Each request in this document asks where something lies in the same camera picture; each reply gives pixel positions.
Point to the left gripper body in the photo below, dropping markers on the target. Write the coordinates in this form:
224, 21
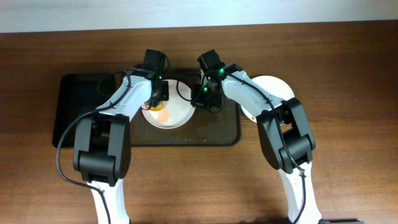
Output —
162, 93

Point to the white plate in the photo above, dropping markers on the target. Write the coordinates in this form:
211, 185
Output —
274, 86
175, 112

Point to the white plate top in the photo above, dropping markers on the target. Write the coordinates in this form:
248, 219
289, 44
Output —
175, 112

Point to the black plastic tray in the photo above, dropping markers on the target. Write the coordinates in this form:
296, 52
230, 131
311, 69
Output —
79, 94

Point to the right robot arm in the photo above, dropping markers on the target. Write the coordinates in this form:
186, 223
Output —
286, 139

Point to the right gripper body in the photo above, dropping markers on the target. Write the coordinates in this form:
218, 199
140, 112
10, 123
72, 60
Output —
199, 101

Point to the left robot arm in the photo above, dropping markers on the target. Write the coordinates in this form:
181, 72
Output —
102, 148

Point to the green and yellow sponge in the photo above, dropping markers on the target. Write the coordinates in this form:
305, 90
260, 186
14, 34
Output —
154, 105

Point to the brown serving tray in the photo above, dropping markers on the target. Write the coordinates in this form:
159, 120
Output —
204, 128

